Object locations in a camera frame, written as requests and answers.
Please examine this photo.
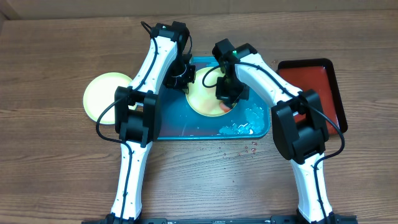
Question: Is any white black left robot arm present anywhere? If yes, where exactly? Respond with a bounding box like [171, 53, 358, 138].
[104, 21, 195, 223]

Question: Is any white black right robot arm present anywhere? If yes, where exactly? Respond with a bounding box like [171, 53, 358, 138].
[212, 39, 333, 223]

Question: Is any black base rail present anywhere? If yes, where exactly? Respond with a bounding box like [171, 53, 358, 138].
[81, 214, 358, 224]

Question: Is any yellow plate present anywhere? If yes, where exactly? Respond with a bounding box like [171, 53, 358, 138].
[83, 72, 132, 122]
[186, 67, 226, 117]

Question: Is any green and orange sponge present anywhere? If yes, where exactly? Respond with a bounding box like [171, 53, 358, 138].
[220, 102, 232, 113]

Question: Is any black tray with red water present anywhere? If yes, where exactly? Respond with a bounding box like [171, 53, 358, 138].
[276, 58, 349, 136]

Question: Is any teal serving tray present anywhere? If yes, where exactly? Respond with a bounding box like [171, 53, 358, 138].
[155, 55, 271, 141]

